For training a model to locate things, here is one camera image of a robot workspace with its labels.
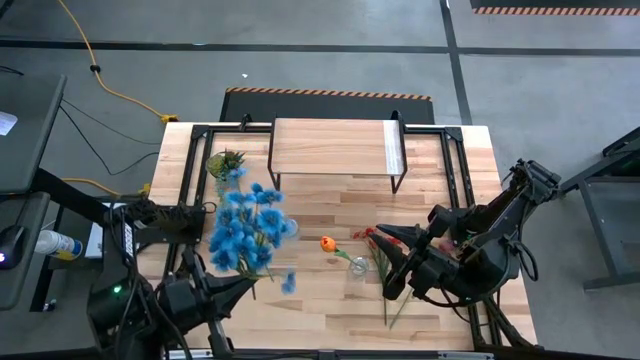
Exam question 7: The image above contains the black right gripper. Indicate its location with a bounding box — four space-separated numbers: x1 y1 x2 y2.
367 203 464 302

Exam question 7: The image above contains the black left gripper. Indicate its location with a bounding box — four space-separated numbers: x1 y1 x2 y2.
157 246 261 358

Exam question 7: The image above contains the red artificial flower bunch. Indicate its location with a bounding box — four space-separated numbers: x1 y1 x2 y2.
351 226 407 327

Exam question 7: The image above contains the diamond-cut clear glass vase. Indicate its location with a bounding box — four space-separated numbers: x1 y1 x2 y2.
347 255 371 281

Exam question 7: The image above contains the dark pink artificial rose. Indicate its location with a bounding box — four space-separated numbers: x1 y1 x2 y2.
388 238 457 330

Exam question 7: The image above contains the orange artificial tulip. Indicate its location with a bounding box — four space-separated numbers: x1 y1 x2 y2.
319 235 365 269

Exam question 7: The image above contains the blue artificial flower bunch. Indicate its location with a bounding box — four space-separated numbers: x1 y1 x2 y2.
207 166 300 301

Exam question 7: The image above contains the wooden shelf with black legs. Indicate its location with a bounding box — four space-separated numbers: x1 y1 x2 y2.
266 110 409 195

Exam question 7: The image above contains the potted green succulent plant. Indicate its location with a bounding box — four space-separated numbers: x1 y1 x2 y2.
205 148 247 201

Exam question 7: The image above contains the white printed cardboard box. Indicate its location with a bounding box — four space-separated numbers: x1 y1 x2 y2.
83 201 127 260

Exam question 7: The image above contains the black hazard-striped floor mat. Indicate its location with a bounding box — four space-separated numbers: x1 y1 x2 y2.
219 86 435 125
469 0 640 16

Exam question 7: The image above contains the white spray can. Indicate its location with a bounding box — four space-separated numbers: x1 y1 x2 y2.
34 229 84 262

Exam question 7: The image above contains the grey side table top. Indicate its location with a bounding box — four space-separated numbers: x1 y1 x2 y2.
0 192 51 311

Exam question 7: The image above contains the black desk stand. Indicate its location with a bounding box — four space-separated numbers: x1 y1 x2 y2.
29 167 119 314

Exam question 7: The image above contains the grey metal table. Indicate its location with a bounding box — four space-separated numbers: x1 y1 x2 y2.
559 127 640 292

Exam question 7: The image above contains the black computer mouse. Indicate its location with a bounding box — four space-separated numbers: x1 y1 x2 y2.
0 224 26 272

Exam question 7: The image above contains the grey desk top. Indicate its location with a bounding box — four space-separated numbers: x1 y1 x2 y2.
0 73 68 195

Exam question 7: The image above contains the white paper sheet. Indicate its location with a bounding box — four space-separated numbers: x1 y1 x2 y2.
0 110 19 137

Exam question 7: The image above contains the silver metal bracket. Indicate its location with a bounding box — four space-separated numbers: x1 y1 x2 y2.
167 348 216 360
438 351 495 360

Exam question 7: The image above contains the yellow cable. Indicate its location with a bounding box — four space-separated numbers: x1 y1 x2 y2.
62 177 152 197
56 0 179 125

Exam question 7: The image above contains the black metal table frame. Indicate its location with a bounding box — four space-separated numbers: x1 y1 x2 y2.
112 112 539 360

